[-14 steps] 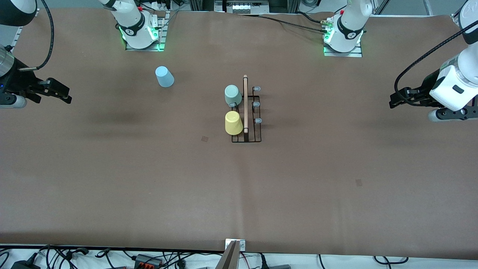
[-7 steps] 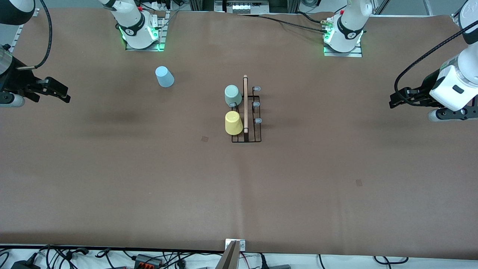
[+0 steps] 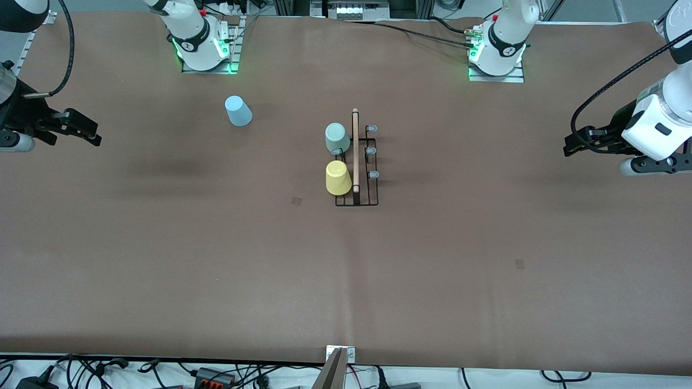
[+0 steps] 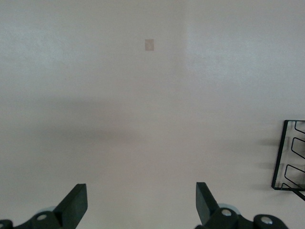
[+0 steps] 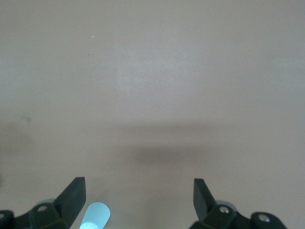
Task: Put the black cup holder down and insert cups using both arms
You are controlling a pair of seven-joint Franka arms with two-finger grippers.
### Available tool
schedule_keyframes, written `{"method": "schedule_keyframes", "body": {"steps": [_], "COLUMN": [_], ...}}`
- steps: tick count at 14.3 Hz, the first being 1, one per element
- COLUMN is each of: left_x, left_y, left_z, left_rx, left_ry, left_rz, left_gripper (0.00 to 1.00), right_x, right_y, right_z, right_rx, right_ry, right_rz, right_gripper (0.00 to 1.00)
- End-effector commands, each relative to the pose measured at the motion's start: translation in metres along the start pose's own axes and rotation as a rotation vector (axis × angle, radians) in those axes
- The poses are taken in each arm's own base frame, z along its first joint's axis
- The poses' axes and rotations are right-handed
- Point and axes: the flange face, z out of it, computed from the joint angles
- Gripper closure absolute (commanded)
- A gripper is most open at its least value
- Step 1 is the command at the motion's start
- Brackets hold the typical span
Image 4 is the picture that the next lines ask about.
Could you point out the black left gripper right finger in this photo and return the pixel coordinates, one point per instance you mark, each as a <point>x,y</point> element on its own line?
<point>206,210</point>

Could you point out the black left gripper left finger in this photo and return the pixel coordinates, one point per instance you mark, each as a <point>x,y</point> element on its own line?
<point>74,207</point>

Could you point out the small brown tape patch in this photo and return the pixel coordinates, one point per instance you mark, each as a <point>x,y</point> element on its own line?
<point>149,44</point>

